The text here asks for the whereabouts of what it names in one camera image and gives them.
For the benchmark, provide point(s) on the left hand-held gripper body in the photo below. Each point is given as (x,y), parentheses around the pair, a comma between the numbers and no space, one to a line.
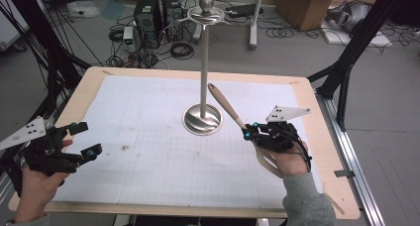
(43,153)

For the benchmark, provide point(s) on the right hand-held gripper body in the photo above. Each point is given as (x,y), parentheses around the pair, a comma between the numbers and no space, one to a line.
(277,138)

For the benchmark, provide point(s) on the beige slotted spatula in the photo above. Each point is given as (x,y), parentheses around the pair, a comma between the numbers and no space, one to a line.
(226,107)

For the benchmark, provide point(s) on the silver metal utensil stand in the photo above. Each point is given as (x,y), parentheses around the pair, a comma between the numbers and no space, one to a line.
(204,87)

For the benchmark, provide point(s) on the person's right hand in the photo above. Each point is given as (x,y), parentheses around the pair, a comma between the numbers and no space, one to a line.
(290,163)

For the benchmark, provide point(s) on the person's left hand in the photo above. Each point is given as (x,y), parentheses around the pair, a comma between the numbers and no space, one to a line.
(36,193)

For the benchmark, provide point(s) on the white grid mat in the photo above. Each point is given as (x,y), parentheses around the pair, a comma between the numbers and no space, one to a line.
(148,173)

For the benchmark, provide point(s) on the white stand leg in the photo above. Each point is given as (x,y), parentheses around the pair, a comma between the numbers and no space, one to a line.
(253,27)

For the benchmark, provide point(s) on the white power supply box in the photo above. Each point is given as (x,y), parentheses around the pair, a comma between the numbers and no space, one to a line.
(128,37)

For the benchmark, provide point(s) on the flat black device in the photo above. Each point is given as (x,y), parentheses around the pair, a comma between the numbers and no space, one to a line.
(242,10)

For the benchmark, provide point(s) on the clear plastic bag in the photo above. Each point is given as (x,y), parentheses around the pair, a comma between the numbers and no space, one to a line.
(82,8)

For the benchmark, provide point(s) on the brown cardboard box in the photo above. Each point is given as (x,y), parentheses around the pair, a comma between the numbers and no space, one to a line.
(303,8)

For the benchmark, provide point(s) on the large black computer tower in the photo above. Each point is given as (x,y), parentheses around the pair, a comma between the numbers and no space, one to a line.
(147,18)

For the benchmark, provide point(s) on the white flat board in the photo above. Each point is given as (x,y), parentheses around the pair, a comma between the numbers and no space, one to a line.
(373,40)

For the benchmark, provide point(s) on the slim black computer tower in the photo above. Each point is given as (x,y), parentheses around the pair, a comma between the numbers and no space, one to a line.
(171,14)

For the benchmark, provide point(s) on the grey bag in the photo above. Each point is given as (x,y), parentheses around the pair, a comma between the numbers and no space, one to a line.
(355,14)

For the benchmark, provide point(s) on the black metal frame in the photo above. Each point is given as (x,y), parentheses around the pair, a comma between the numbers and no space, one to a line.
(358,44)
(52,70)

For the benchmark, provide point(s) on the grey metal bracket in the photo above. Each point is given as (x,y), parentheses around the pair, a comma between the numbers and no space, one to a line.
(344,173)

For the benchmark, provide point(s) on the aluminium rail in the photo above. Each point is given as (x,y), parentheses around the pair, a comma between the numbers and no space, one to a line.
(363,193)

